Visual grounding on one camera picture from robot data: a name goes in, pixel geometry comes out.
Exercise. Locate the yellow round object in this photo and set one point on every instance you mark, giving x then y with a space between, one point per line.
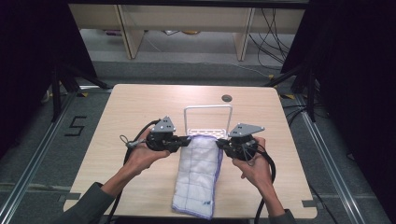
190 32

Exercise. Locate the person's right hand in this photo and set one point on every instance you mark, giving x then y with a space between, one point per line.
257 171

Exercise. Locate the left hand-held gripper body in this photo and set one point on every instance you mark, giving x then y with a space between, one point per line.
163 127

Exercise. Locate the black curtain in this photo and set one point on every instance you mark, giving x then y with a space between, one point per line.
358 77
31 62

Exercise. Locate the person's left hand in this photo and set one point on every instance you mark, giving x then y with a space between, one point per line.
141 158

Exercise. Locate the grey tape strip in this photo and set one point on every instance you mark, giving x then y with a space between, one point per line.
70 197
308 203

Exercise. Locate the beige wooden desk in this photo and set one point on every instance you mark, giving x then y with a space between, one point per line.
186 17

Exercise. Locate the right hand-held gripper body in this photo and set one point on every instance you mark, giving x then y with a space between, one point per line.
244 130

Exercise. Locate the aluminium floor rail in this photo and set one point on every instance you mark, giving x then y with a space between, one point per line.
34 158
330 155

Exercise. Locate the yellow tape piece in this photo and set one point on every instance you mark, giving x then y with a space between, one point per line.
288 96
82 94

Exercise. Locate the white cloth with purple edging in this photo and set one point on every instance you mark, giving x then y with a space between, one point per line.
197 180

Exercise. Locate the black metal stand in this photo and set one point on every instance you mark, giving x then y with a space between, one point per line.
310 93
56 93

